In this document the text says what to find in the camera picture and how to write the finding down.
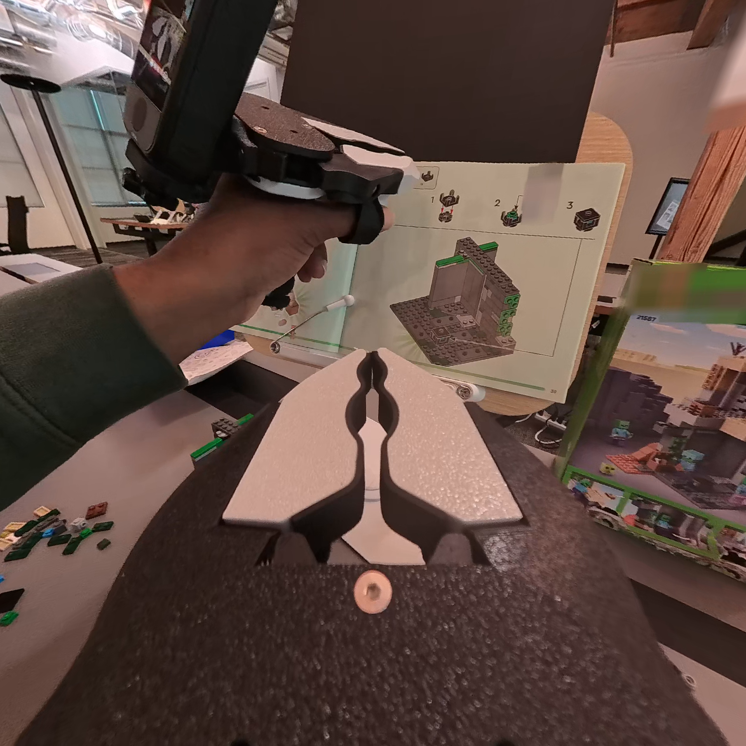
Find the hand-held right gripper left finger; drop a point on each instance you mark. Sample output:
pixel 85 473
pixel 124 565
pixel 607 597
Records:
pixel 297 460

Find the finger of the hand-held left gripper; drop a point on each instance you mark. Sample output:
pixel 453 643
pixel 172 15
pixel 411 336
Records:
pixel 338 137
pixel 373 158

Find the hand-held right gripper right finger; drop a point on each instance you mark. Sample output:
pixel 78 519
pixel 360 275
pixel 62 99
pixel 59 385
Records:
pixel 449 460

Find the grey toy brick building model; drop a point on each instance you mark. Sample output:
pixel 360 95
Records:
pixel 230 425

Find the pile of small bricks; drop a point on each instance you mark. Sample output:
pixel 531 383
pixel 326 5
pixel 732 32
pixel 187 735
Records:
pixel 52 536

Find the person's left forearm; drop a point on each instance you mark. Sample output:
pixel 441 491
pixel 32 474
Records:
pixel 70 373

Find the person's left hand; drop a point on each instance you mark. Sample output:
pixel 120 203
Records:
pixel 245 250

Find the white power strip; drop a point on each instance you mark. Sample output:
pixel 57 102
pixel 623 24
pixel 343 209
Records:
pixel 548 428

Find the black rectangular panel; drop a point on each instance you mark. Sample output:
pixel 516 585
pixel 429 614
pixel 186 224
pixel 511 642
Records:
pixel 443 76

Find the white printed paper bag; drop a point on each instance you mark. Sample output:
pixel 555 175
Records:
pixel 215 361

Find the wooden office table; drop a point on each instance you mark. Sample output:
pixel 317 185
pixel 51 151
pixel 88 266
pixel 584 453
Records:
pixel 134 221

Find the black floor lamp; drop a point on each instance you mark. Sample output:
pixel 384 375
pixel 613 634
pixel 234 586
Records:
pixel 29 83

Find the pale green instruction booklet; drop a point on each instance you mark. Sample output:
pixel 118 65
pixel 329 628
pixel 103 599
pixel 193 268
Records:
pixel 542 274

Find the reddish brown square plate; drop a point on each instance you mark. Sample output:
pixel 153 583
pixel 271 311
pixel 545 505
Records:
pixel 97 511

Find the green toy brick set box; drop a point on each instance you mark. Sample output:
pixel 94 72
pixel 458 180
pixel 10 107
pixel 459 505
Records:
pixel 670 443

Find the white book stand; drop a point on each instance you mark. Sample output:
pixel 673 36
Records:
pixel 609 151

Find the framed sign stand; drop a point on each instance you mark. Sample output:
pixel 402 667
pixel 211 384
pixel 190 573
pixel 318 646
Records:
pixel 670 207

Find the wooden pillar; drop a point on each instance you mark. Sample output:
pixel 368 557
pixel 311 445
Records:
pixel 705 198

